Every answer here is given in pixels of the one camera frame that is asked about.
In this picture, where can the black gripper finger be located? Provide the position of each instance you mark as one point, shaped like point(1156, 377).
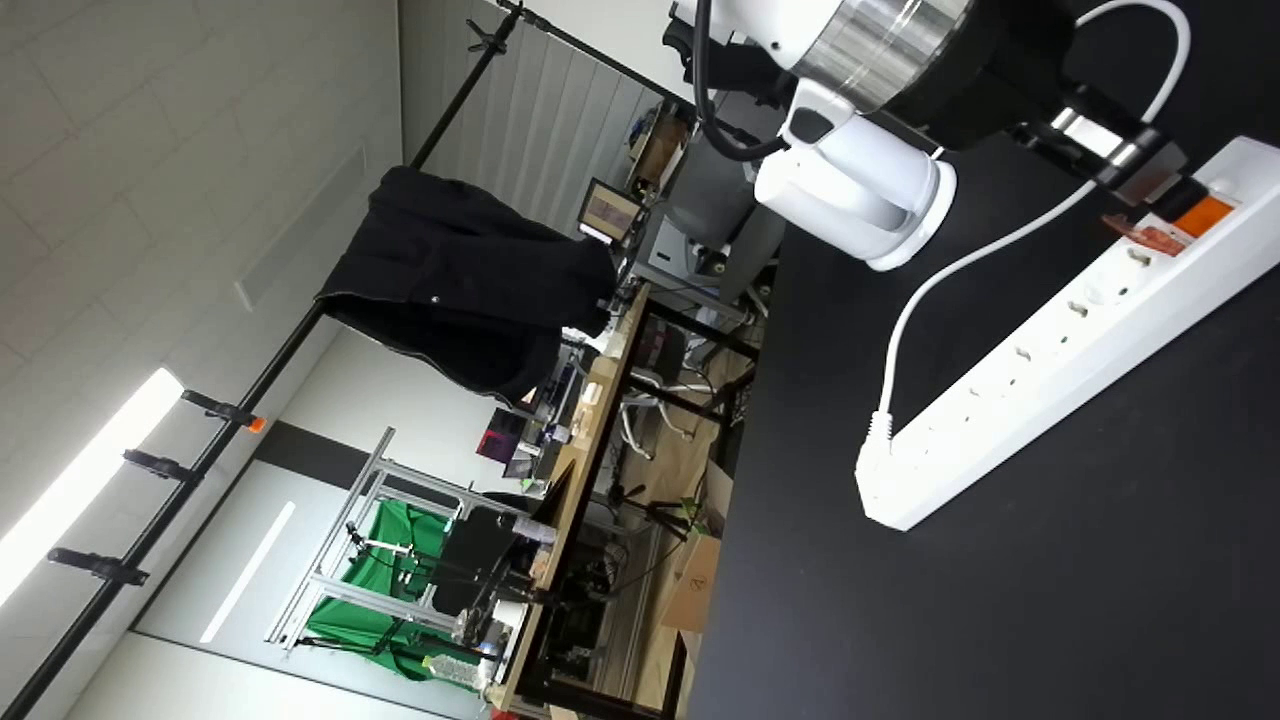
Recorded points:
point(1084, 131)
point(1152, 183)

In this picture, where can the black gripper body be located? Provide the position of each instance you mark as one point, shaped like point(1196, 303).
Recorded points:
point(1000, 64)

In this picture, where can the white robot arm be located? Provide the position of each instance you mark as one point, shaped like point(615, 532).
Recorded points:
point(864, 43)

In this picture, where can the white electric kettle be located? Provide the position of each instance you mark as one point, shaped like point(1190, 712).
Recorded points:
point(864, 185)

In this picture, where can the framed picture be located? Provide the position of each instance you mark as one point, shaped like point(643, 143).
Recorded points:
point(611, 210)

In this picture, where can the wooden workbench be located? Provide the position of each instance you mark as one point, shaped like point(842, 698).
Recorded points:
point(582, 453)

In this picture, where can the black hanging cloth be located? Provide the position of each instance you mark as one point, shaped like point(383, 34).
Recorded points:
point(453, 280)

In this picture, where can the cardboard box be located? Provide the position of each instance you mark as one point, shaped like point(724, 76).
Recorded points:
point(693, 586)

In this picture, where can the metal shelf rack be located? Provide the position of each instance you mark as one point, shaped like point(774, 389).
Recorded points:
point(364, 483)

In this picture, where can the green cloth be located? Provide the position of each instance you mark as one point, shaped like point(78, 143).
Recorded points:
point(402, 532)

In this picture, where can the black spring clamp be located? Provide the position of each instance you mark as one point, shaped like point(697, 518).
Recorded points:
point(223, 411)
point(157, 464)
point(97, 566)

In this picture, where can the long ceiling light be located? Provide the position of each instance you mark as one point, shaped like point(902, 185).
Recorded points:
point(80, 494)

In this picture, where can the black backdrop frame pole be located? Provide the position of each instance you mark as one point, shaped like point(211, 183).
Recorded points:
point(144, 532)

